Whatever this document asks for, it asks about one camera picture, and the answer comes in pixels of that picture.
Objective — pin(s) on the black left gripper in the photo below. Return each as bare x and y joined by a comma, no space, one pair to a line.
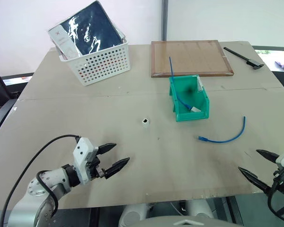
94,166

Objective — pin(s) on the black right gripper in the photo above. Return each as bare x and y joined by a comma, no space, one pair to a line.
282,180

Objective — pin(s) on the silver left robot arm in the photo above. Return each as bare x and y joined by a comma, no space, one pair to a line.
38,188

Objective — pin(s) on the small white connector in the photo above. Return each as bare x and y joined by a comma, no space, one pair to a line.
145,123

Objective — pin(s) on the grey rounded robot body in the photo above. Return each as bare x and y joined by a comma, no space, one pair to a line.
137,216

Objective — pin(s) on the green plastic bin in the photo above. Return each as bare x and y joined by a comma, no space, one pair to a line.
191,116

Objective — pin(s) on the white perforated plastic basket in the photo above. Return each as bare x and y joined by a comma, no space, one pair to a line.
101,65

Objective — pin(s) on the black caliper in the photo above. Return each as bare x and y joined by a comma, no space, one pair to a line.
241,57

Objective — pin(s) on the white paper leaflet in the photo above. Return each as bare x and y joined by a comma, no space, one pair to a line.
64,40

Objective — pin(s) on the brown wooden board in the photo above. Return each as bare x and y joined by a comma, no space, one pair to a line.
191,58

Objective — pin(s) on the dark blue plastic package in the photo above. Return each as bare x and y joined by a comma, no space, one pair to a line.
94,26

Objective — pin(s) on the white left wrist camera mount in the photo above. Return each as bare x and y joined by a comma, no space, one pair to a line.
81,151

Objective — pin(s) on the grey metal post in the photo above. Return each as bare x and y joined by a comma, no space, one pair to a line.
164,19

